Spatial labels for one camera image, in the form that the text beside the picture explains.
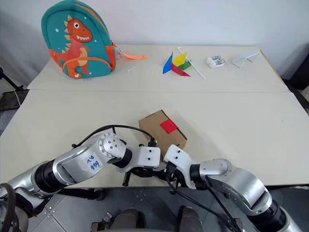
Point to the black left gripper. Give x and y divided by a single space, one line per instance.
126 178

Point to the black table caster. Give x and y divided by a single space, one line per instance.
99 194

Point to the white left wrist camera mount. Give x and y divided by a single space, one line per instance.
147 155

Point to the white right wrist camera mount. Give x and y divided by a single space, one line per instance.
178 157

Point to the colourful pinwheel with white stick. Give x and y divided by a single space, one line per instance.
176 64

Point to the black stand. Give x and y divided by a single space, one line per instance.
10 96

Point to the clear plastic wrapper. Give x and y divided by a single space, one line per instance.
243 59

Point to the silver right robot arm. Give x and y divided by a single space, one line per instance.
241 183

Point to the small white plastic case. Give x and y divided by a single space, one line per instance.
215 61

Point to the metal floor bracket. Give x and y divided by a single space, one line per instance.
103 221

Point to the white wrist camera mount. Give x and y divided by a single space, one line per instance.
178 157
147 155

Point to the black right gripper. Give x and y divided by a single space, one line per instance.
173 177

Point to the dark rounded shape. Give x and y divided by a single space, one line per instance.
190 220
129 221

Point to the teal dinosaur backpack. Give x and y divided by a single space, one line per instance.
74 38

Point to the red tape patch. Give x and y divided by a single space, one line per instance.
168 126

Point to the small white charm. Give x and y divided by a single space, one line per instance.
118 51

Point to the brown cardboard box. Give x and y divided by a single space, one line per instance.
157 137

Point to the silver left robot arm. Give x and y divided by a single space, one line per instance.
72 164

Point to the small white plastic pin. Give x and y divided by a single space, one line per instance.
130 70

